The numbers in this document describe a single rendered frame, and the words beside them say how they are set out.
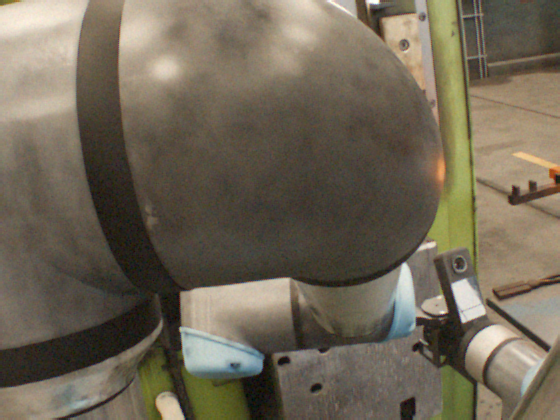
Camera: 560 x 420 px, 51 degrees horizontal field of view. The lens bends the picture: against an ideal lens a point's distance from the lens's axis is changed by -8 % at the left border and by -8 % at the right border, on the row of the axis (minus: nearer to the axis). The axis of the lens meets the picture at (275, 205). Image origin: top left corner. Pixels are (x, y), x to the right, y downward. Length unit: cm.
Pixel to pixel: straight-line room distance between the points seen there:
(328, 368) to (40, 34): 114
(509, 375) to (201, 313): 36
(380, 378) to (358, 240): 115
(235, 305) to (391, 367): 82
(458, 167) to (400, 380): 52
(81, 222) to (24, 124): 3
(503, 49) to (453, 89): 728
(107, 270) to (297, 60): 9
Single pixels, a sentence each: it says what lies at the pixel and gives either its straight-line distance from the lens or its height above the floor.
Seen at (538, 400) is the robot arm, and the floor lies 109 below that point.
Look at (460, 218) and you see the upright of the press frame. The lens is 158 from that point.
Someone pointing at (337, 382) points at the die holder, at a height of 67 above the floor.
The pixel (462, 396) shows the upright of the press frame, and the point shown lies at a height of 29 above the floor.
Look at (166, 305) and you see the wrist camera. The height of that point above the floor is 111.
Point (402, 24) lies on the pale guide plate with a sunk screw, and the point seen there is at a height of 134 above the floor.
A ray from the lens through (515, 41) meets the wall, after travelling 889.
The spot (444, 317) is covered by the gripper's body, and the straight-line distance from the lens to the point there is 85.
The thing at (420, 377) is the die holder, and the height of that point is 60.
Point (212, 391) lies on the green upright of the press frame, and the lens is 146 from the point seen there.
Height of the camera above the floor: 144
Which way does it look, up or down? 19 degrees down
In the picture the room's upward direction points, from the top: 9 degrees counter-clockwise
